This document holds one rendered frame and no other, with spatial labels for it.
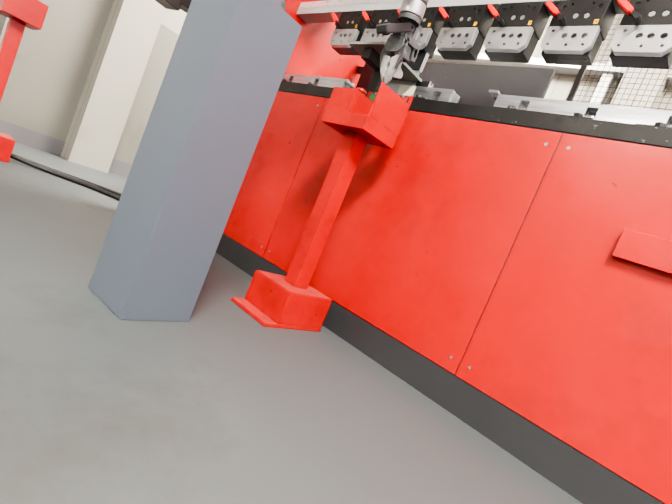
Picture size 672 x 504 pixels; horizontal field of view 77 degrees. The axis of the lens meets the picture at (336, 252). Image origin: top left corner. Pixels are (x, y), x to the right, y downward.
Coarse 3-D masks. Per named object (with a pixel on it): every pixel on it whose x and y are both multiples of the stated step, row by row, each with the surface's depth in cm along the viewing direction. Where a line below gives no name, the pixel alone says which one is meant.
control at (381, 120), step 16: (336, 96) 138; (352, 96) 133; (368, 96) 150; (384, 96) 129; (336, 112) 136; (352, 112) 135; (368, 112) 139; (384, 112) 131; (400, 112) 136; (336, 128) 143; (352, 128) 132; (368, 128) 129; (384, 128) 133; (400, 128) 138; (384, 144) 137
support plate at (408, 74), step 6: (354, 42) 154; (360, 42) 152; (366, 42) 150; (372, 42) 148; (378, 42) 147; (384, 42) 145; (354, 48) 158; (360, 48) 156; (378, 48) 150; (360, 54) 162; (402, 66) 157; (408, 66) 156; (408, 72) 160; (414, 72) 160; (396, 78) 171; (402, 78) 168; (408, 78) 166; (414, 78) 163; (420, 78) 163
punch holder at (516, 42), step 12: (504, 12) 145; (516, 12) 142; (528, 12) 139; (540, 12) 138; (492, 24) 147; (504, 24) 144; (516, 24) 141; (540, 24) 140; (492, 36) 146; (504, 36) 144; (516, 36) 140; (528, 36) 138; (540, 36) 143; (492, 48) 145; (504, 48) 142; (516, 48) 139; (528, 48) 141; (492, 60) 152; (504, 60) 149; (516, 60) 146; (528, 60) 144
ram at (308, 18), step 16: (304, 0) 220; (320, 0) 211; (432, 0) 166; (448, 0) 161; (464, 0) 156; (480, 0) 152; (496, 0) 148; (512, 0) 144; (528, 0) 140; (544, 0) 137; (304, 16) 221; (320, 16) 213
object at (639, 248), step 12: (624, 228) 100; (624, 240) 99; (636, 240) 98; (648, 240) 96; (660, 240) 95; (624, 252) 99; (636, 252) 97; (648, 252) 96; (660, 252) 94; (648, 264) 95; (660, 264) 94
